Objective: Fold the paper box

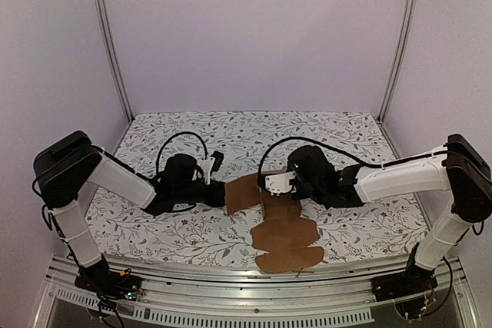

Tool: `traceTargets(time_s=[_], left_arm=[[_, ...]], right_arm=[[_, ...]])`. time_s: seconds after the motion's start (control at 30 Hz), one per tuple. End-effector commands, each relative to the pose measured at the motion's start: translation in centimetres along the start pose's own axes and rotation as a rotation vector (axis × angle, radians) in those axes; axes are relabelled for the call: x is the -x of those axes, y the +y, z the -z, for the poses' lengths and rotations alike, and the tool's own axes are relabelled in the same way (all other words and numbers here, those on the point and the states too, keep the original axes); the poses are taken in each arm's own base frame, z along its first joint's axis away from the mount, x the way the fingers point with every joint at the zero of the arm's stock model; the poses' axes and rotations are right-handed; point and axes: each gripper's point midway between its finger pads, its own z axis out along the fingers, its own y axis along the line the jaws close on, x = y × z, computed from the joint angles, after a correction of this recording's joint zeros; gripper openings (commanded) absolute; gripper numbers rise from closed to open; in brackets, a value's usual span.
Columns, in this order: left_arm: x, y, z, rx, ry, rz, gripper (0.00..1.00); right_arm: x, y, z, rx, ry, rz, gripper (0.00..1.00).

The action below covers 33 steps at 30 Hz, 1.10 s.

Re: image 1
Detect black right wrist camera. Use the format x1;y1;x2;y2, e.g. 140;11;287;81
264;146;335;197

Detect aluminium front rail base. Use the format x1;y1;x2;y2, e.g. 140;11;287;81
33;256;482;327

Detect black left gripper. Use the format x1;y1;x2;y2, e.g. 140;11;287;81
174;180;240;208

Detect aluminium frame post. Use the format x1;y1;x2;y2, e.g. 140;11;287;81
377;0;417;125
94;0;135;124

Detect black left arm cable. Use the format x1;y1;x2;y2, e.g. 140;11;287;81
156;131;211;179

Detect brown cardboard box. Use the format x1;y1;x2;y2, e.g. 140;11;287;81
225;174;324;274

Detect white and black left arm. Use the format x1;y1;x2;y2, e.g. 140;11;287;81
32;131;225;300

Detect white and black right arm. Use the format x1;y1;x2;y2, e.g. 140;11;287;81
288;134;491;301

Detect left aluminium frame post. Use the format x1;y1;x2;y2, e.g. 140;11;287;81
94;0;135;124

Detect right aluminium frame post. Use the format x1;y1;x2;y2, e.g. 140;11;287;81
377;0;417;125

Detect floral patterned table mat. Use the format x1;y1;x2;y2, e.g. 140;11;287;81
86;112;427;269

